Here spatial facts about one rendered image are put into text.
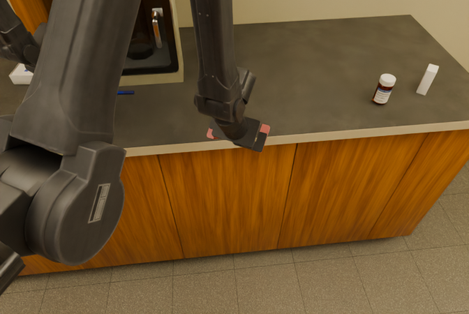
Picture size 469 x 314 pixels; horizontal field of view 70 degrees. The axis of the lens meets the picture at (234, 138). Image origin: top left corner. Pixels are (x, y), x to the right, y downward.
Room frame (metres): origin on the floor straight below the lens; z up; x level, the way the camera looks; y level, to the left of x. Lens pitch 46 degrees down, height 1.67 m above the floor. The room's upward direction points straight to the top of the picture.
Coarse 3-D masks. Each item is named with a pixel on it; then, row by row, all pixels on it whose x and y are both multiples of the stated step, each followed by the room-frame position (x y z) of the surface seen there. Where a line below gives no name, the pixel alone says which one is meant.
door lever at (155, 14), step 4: (152, 12) 0.95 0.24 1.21; (156, 12) 0.95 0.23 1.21; (152, 16) 0.95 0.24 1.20; (156, 16) 0.94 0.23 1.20; (160, 16) 0.95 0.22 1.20; (152, 20) 0.91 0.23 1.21; (156, 20) 0.91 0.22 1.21; (156, 24) 0.90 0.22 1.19; (156, 28) 0.90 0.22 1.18; (156, 32) 0.90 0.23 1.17; (156, 36) 0.90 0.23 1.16; (160, 36) 0.91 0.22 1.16; (156, 40) 0.90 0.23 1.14; (160, 40) 0.91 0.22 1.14; (156, 44) 0.90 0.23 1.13; (160, 44) 0.90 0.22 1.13
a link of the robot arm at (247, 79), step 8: (240, 72) 0.56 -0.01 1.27; (248, 72) 0.57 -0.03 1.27; (240, 80) 0.54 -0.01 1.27; (248, 80) 0.56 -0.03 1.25; (248, 88) 0.55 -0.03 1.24; (248, 96) 0.54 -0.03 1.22; (240, 104) 0.47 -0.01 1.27; (232, 112) 0.45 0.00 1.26; (240, 112) 0.47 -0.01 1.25; (240, 120) 0.47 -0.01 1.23
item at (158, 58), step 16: (144, 0) 0.95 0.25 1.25; (160, 0) 0.96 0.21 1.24; (144, 16) 0.95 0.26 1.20; (144, 32) 0.95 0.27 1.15; (160, 32) 0.95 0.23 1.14; (128, 48) 0.94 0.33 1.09; (144, 48) 0.95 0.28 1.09; (160, 48) 0.95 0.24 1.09; (176, 48) 0.96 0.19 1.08; (128, 64) 0.94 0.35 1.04; (144, 64) 0.95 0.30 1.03; (160, 64) 0.95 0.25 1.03; (176, 64) 0.96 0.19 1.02
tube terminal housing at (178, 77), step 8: (176, 16) 1.04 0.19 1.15; (176, 24) 1.00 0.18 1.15; (176, 32) 0.97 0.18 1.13; (176, 40) 0.97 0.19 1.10; (120, 80) 0.95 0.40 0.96; (128, 80) 0.95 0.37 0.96; (136, 80) 0.96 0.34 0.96; (144, 80) 0.96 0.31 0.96; (152, 80) 0.96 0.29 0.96; (160, 80) 0.96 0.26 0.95; (168, 80) 0.97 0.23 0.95; (176, 80) 0.97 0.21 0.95
